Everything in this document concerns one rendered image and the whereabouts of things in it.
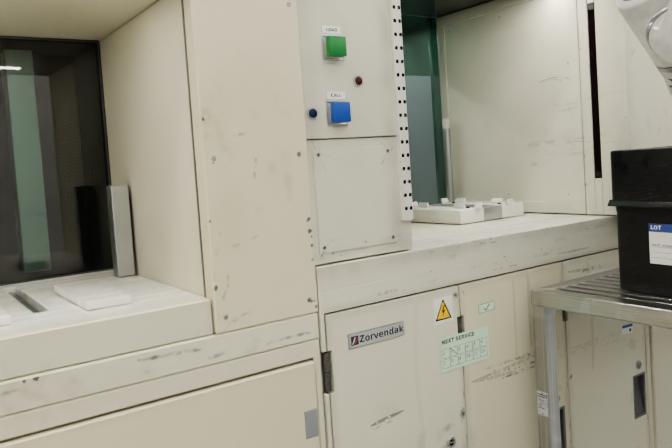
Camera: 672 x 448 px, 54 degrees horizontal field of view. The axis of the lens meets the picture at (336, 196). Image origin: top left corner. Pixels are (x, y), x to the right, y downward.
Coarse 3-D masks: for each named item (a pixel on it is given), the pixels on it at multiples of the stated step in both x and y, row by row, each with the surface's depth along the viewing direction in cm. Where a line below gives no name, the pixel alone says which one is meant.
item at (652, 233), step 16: (624, 208) 116; (640, 208) 114; (656, 208) 111; (624, 224) 117; (640, 224) 114; (656, 224) 111; (624, 240) 117; (640, 240) 114; (656, 240) 111; (624, 256) 117; (640, 256) 114; (656, 256) 112; (624, 272) 118; (640, 272) 115; (656, 272) 112; (624, 288) 118; (640, 288) 115; (656, 288) 112
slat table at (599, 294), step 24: (552, 288) 123; (576, 288) 122; (600, 288) 121; (552, 312) 123; (576, 312) 116; (600, 312) 112; (624, 312) 108; (648, 312) 105; (552, 336) 123; (552, 360) 123; (552, 384) 123; (552, 408) 123; (552, 432) 123
